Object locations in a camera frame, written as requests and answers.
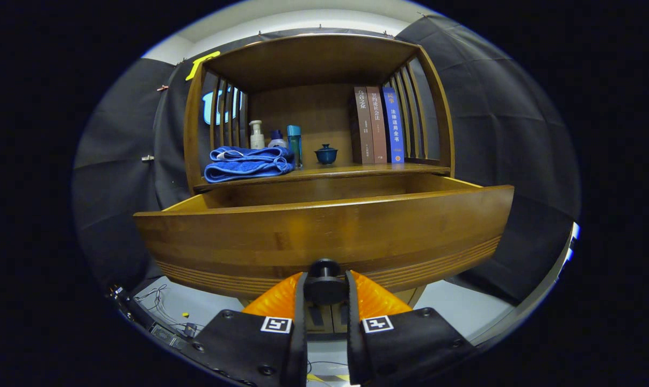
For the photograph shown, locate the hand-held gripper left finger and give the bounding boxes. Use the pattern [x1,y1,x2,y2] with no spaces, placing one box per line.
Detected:
[192,271,308,387]

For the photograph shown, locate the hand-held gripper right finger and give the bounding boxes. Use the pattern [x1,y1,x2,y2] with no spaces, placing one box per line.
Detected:
[345,270,478,386]

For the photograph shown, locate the black drawer knob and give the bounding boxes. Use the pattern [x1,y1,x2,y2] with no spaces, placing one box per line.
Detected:
[304,259,350,306]

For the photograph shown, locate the wooden countertop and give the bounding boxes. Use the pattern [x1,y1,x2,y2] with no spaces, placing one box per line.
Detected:
[194,161,451,190]

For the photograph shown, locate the wooden cabinet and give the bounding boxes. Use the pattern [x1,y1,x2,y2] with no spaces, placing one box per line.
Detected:
[183,33,456,340]

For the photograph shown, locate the blue folded towel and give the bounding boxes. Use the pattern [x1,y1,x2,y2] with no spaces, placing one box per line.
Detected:
[204,146,295,184]

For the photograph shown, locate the blue lidded teacup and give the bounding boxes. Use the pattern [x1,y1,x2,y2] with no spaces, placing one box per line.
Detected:
[314,144,338,165]

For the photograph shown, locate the teal clear bottle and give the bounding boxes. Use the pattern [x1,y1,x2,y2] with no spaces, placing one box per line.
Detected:
[287,125,303,168]

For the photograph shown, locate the dark brown book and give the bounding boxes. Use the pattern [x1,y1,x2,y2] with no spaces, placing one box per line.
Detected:
[349,87,374,164]

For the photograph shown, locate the reddish brown book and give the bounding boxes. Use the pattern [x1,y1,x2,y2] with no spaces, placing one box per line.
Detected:
[366,86,388,163]

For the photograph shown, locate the blue book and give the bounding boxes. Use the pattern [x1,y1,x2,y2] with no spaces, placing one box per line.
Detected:
[381,87,405,163]

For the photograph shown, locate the white wire bundle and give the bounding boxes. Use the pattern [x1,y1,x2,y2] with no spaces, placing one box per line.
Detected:
[134,284,199,336]

